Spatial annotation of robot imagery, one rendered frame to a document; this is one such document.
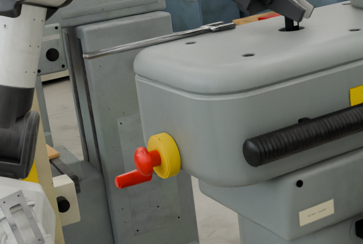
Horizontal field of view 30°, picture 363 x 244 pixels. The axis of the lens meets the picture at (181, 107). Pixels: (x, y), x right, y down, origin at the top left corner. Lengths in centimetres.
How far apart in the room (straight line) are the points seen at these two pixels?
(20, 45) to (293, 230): 56
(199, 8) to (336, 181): 740
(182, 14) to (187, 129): 784
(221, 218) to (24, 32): 371
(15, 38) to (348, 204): 61
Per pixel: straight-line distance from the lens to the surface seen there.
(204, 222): 476
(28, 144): 121
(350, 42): 91
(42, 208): 119
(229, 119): 81
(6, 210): 104
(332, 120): 85
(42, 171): 274
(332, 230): 100
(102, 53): 96
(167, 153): 88
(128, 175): 101
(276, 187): 90
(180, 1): 867
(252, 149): 79
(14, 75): 120
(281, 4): 98
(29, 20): 119
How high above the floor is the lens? 207
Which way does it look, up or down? 16 degrees down
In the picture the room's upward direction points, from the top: 7 degrees counter-clockwise
